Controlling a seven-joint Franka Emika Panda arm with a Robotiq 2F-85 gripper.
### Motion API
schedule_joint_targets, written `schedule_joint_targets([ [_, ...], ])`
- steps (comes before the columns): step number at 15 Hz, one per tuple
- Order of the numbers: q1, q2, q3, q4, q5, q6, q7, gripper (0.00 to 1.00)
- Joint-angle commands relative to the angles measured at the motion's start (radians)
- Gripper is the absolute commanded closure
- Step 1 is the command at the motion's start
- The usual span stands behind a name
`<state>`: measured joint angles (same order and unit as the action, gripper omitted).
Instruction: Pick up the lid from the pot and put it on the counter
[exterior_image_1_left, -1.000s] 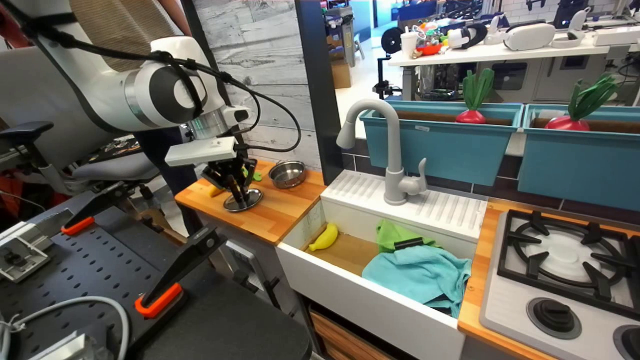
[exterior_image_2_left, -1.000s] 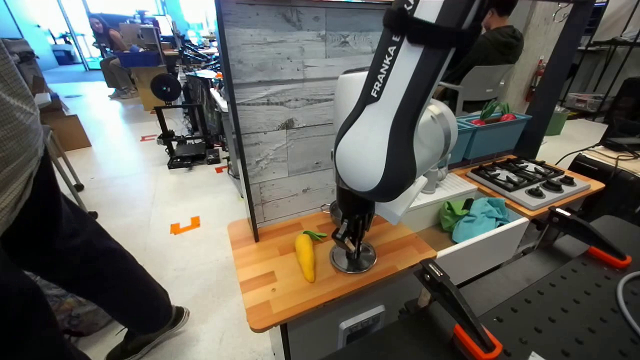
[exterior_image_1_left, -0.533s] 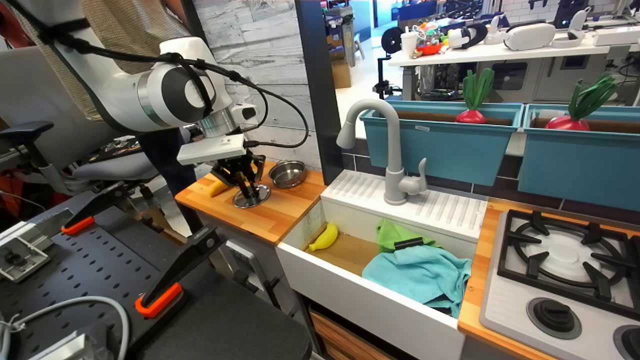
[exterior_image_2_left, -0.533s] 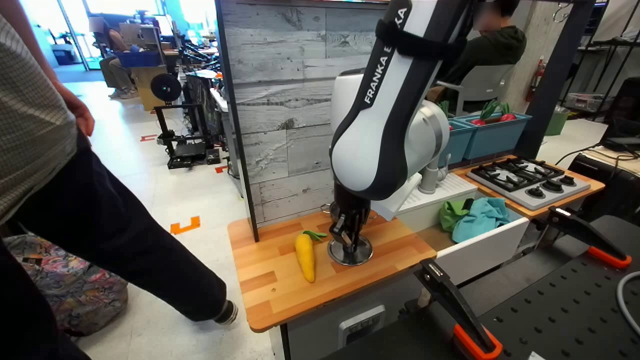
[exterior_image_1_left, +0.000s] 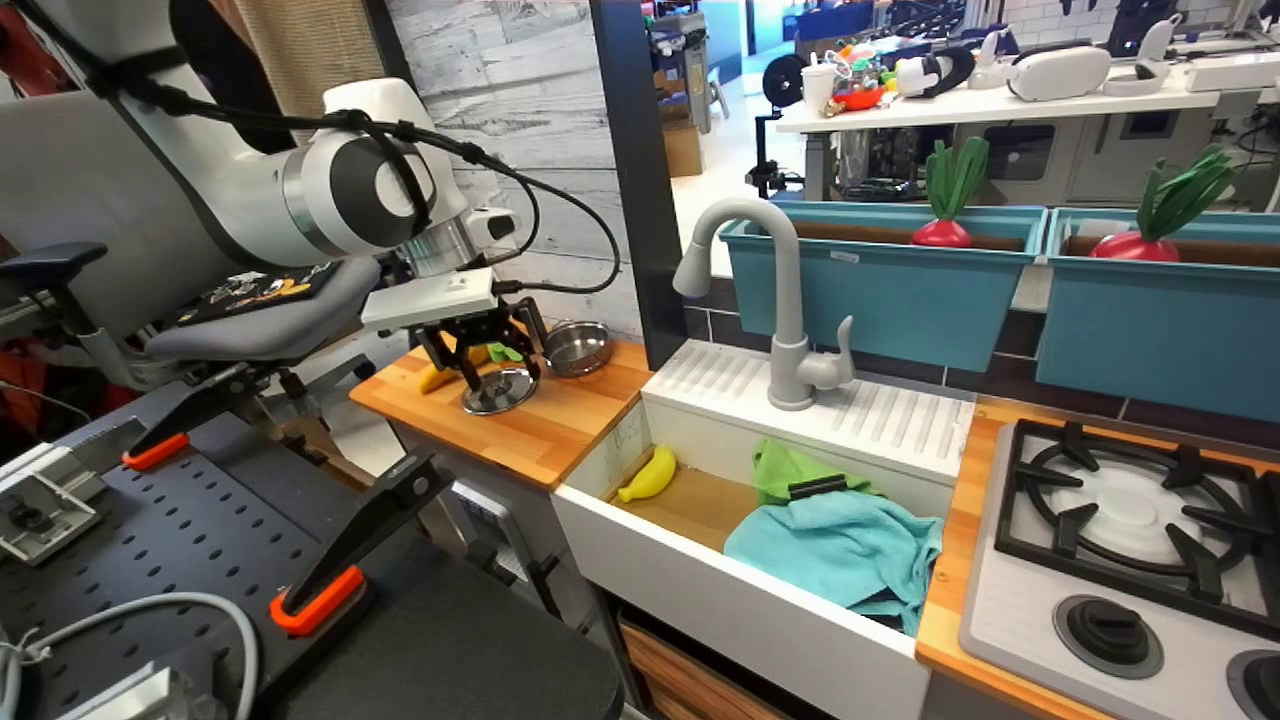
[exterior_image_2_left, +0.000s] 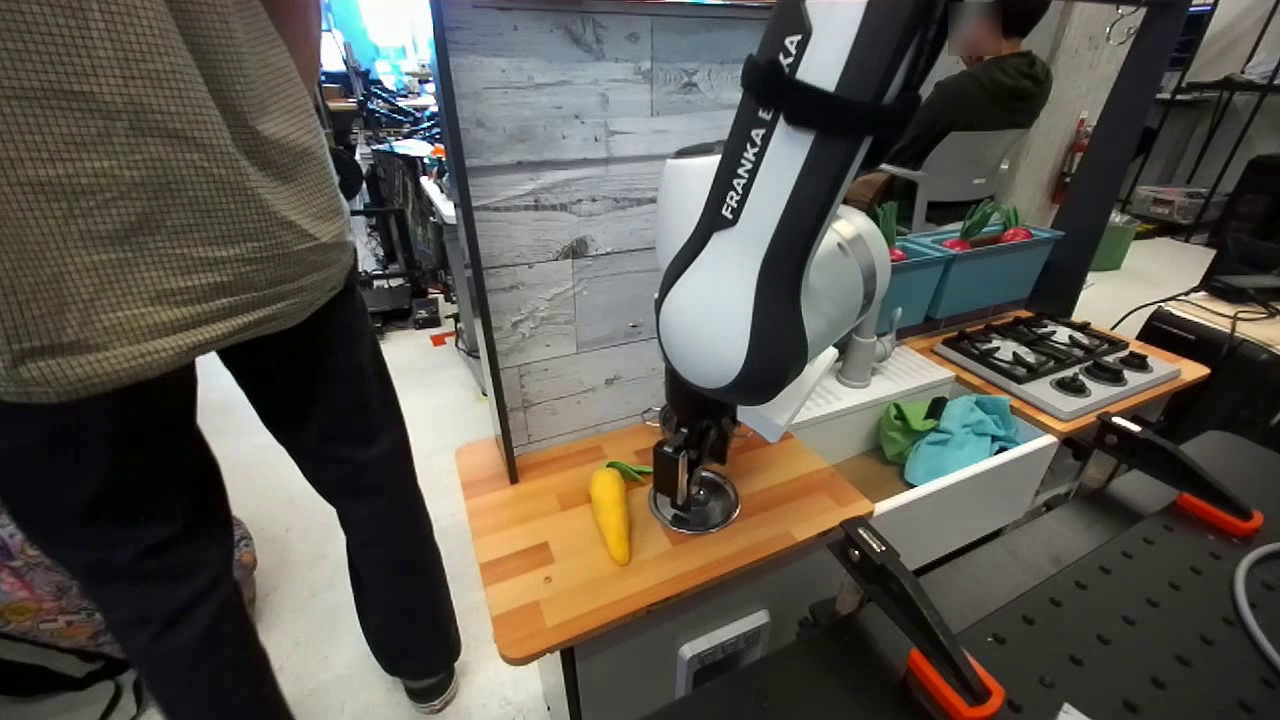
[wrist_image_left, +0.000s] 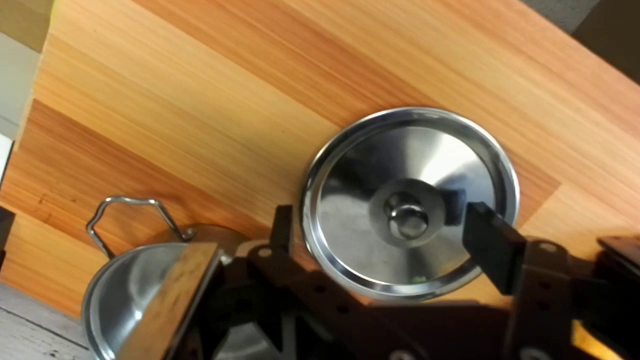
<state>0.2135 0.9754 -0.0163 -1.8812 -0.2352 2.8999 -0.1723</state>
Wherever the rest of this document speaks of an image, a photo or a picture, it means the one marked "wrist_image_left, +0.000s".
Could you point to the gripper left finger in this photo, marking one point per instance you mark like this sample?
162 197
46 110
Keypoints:
300 290

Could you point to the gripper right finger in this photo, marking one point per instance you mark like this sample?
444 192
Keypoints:
540 300

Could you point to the round steel pot lid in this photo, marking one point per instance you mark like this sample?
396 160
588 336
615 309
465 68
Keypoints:
350 200

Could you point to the stainless steel pot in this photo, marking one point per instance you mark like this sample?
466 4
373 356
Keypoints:
125 290

